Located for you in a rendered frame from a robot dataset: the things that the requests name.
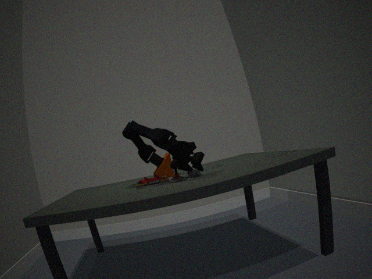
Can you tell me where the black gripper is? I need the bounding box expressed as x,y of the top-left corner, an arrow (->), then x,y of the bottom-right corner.
170,152 -> 205,171

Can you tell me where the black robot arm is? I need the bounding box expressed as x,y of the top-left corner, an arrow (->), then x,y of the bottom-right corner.
122,121 -> 196,168

